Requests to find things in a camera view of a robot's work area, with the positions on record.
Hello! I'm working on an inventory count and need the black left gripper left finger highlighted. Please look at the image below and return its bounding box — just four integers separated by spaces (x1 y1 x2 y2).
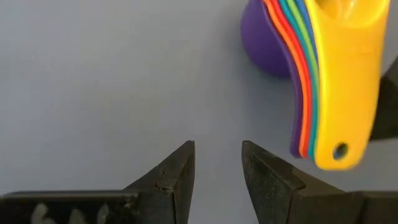
123 139 196 224

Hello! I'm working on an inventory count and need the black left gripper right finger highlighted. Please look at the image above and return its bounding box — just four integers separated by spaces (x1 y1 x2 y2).
241 140 364 224

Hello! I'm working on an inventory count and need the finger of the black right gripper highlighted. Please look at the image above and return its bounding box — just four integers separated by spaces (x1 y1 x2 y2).
369 57 398 141

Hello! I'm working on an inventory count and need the orange plastic measuring cup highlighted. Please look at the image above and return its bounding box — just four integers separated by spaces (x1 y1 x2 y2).
262 0 308 158

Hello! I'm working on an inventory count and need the teal plastic measuring cup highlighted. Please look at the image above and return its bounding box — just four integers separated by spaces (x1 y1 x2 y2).
278 0 318 160

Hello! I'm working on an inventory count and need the red plastic measuring cup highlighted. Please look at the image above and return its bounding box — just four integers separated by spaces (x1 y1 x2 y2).
270 0 312 159

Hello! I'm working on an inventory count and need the blue plastic measuring cup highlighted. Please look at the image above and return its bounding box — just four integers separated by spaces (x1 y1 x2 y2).
294 0 321 66

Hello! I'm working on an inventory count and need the green plastic measuring cup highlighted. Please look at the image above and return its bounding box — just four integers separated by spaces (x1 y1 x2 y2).
285 0 321 94

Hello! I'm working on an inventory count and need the purple plastic measuring cup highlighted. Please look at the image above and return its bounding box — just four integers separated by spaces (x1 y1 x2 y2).
240 0 304 158

